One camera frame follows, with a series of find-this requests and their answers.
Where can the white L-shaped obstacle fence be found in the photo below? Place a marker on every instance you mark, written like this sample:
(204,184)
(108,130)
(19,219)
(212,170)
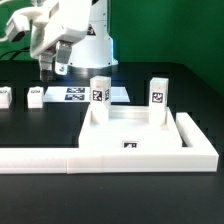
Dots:
(198,155)

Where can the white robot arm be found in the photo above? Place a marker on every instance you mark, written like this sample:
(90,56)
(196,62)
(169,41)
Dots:
(93,54)

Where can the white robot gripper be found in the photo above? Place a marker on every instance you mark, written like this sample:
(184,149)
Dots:
(62,24)

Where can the white marker sheet with tags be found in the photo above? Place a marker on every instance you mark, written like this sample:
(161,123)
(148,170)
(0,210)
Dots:
(81,94)

